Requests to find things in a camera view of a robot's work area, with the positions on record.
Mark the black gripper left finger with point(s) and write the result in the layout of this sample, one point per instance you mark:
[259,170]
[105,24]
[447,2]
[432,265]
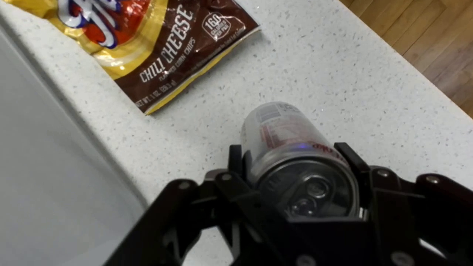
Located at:
[207,216]

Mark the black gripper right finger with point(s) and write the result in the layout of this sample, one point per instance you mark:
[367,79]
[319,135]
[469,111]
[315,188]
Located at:
[418,222]

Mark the silver soda can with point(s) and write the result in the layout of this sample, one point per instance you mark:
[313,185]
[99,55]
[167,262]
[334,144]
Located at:
[290,148]

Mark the yellow brown chips bag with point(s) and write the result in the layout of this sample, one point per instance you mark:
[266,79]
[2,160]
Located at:
[163,49]

